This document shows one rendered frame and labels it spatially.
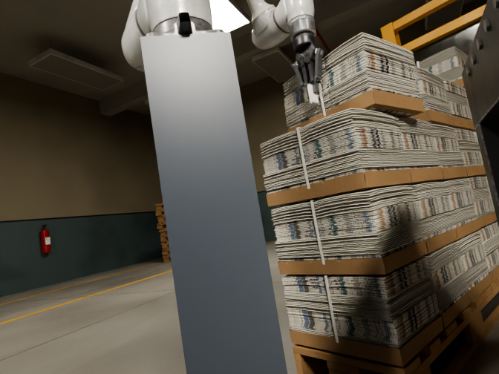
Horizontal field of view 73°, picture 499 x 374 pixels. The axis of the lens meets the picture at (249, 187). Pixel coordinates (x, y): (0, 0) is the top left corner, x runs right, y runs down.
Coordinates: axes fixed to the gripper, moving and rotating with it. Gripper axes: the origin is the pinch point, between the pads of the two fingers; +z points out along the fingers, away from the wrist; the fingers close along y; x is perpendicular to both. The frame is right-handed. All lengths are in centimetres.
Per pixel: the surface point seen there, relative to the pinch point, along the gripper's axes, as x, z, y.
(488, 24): 39, 20, -56
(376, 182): 4.4, 34.1, -19.0
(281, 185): 10.8, 29.3, 10.4
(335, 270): 9, 57, -4
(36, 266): -30, 58, 701
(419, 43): -157, -70, 14
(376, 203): 6.7, 40.0, -19.1
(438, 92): -64, -5, -18
